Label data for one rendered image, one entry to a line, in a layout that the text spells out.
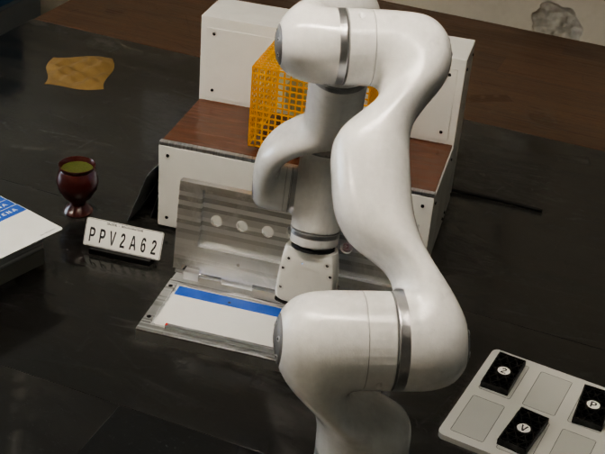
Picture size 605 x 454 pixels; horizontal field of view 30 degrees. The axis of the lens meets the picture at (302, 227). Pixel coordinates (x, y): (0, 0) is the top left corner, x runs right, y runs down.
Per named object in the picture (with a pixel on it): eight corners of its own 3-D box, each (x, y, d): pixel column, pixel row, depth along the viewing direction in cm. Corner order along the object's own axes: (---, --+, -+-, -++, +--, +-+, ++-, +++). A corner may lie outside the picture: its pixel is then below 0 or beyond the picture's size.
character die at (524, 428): (496, 443, 179) (497, 438, 179) (519, 412, 187) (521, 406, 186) (525, 456, 177) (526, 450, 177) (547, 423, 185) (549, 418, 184)
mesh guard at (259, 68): (248, 145, 219) (251, 66, 211) (277, 105, 236) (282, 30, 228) (361, 167, 215) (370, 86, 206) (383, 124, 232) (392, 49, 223)
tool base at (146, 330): (135, 339, 198) (135, 322, 196) (177, 278, 215) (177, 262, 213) (379, 395, 189) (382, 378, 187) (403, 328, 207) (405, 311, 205)
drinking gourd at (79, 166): (49, 207, 234) (48, 160, 229) (86, 197, 239) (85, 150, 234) (68, 225, 229) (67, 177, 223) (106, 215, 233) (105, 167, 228)
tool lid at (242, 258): (179, 179, 204) (183, 177, 206) (172, 275, 211) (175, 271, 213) (418, 228, 196) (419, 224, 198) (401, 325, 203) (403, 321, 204)
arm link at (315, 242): (283, 229, 188) (280, 245, 189) (334, 240, 186) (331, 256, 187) (295, 214, 195) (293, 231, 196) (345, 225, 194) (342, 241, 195)
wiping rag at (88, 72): (50, 54, 304) (50, 48, 304) (116, 57, 306) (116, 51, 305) (38, 87, 285) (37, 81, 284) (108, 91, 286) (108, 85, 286)
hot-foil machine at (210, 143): (156, 228, 231) (158, 53, 211) (221, 146, 265) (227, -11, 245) (524, 305, 216) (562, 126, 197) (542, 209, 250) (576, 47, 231)
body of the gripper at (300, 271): (279, 239, 189) (271, 301, 192) (338, 251, 187) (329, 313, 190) (290, 226, 196) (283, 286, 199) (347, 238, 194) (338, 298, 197)
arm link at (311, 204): (284, 231, 187) (340, 238, 187) (294, 154, 182) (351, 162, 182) (286, 215, 195) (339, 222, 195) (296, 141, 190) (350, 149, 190)
